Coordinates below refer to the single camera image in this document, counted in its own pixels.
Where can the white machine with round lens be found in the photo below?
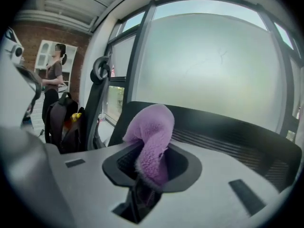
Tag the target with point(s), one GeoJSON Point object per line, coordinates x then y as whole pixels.
{"type": "Point", "coordinates": [14, 49]}

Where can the yellow item in backpack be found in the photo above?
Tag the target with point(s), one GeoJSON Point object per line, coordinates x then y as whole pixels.
{"type": "Point", "coordinates": [76, 117]}

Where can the white curved object dark rim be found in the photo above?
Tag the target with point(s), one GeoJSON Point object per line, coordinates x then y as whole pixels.
{"type": "Point", "coordinates": [16, 96]}

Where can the white cabinet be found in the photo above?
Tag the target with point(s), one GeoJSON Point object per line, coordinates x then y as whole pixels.
{"type": "Point", "coordinates": [44, 53]}

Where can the black framed window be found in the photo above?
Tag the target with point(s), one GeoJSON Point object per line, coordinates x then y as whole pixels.
{"type": "Point", "coordinates": [209, 68]}

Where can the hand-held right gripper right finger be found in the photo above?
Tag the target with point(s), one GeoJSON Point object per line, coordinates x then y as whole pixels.
{"type": "Point", "coordinates": [155, 196]}

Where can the dark backpack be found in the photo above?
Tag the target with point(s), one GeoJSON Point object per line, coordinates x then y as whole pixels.
{"type": "Point", "coordinates": [63, 125]}

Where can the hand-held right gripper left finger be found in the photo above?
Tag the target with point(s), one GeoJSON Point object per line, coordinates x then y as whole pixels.
{"type": "Point", "coordinates": [139, 203]}

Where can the purple fluffy cloth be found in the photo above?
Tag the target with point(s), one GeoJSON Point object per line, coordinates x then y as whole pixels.
{"type": "Point", "coordinates": [152, 136]}

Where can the black office chair with headrest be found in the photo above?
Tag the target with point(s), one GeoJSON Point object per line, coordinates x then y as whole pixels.
{"type": "Point", "coordinates": [95, 108]}

